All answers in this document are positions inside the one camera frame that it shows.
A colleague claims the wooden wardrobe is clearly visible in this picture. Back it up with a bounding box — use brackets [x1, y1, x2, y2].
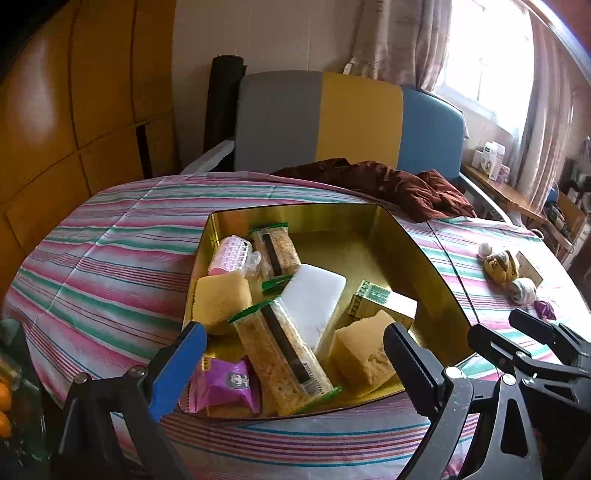
[0, 0, 183, 287]

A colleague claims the green-edged snack bar packet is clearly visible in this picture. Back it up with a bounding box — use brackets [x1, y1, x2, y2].
[249, 222, 296, 292]
[228, 299, 342, 415]

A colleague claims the purple snack packet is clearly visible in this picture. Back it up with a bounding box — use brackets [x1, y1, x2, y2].
[179, 357, 262, 415]

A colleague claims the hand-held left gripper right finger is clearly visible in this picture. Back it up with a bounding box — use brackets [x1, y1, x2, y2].
[383, 322, 541, 480]

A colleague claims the green and white box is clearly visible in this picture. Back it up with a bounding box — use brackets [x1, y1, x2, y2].
[348, 279, 417, 329]

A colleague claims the wooden side table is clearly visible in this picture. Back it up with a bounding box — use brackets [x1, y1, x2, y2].
[462, 162, 546, 222]

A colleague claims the yellow sponge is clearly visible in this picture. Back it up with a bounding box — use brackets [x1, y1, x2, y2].
[193, 270, 254, 335]
[328, 309, 398, 395]

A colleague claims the grey yellow blue headboard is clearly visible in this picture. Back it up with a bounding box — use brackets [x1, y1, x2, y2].
[233, 70, 466, 178]

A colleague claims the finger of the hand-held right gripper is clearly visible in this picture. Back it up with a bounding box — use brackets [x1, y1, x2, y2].
[509, 308, 591, 358]
[467, 323, 591, 407]

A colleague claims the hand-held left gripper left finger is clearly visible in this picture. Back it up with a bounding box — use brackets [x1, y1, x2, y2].
[58, 322, 208, 480]

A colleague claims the white packet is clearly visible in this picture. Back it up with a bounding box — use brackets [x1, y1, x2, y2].
[279, 264, 347, 352]

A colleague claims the cluttered shelf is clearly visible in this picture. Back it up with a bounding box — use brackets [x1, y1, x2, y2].
[545, 138, 591, 259]

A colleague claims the dark glass table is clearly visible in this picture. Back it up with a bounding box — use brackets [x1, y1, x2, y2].
[0, 318, 51, 462]

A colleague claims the beige patterned curtain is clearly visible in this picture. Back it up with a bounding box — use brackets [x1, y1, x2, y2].
[344, 0, 453, 93]
[515, 0, 578, 213]

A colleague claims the sock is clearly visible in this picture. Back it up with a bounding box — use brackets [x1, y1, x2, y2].
[508, 277, 539, 305]

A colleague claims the grey bed rail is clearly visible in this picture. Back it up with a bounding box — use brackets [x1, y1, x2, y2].
[459, 173, 513, 222]
[180, 141, 236, 174]

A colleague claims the white product box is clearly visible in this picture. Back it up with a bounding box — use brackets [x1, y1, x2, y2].
[472, 141, 506, 178]

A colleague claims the maroon blanket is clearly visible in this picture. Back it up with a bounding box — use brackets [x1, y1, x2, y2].
[270, 158, 476, 223]

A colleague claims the window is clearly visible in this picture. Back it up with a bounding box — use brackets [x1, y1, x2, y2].
[434, 0, 536, 134]

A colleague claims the gold tin box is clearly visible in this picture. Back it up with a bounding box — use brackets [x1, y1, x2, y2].
[182, 203, 474, 421]

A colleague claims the striped bedsheet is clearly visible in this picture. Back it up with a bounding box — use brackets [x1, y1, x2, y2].
[2, 171, 591, 480]

